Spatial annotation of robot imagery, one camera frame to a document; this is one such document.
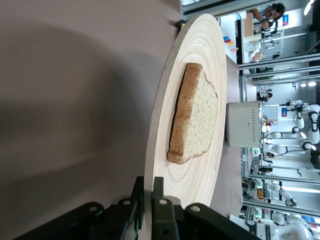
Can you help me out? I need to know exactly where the brown table cover sheet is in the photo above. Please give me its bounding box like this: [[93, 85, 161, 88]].
[[0, 0, 245, 240]]

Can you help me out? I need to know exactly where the seated person with headset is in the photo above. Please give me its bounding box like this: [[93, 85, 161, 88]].
[[249, 2, 286, 33]]

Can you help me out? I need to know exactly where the white humanoid robot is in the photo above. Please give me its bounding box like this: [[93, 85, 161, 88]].
[[287, 99, 320, 151]]

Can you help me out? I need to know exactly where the brown toast slice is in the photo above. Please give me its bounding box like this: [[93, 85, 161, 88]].
[[166, 62, 219, 165]]

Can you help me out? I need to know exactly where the round wooden plate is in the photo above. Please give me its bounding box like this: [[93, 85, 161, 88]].
[[143, 13, 228, 240]]

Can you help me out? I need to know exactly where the cream and chrome toaster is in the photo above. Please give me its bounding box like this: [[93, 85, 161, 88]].
[[224, 100, 263, 149]]

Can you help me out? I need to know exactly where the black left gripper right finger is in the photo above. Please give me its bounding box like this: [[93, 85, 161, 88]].
[[151, 176, 261, 240]]

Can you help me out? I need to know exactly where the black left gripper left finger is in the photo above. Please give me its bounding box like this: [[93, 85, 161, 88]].
[[14, 176, 145, 240]]

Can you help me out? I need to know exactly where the white desk with coloured items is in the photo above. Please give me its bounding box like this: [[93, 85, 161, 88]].
[[217, 11, 245, 65]]

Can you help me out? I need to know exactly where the aluminium cell frame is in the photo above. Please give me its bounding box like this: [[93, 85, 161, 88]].
[[238, 52, 320, 88]]

